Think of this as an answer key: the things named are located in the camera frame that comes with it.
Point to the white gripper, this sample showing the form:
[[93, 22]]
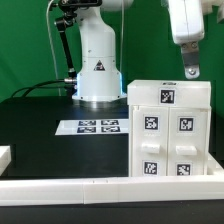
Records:
[[186, 18]]

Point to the white door panel with knob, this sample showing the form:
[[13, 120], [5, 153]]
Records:
[[149, 136]]

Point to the white cabinet body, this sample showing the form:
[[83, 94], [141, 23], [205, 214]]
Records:
[[168, 108]]

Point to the white cabinet top block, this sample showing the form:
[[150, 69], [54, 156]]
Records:
[[160, 93]]

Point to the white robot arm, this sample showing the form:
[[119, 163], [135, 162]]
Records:
[[99, 80]]

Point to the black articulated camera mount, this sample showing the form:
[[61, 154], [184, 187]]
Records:
[[66, 40]]

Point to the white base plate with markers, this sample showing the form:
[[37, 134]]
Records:
[[92, 127]]

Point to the white U-shaped fence frame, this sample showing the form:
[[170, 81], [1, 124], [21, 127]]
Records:
[[110, 190]]

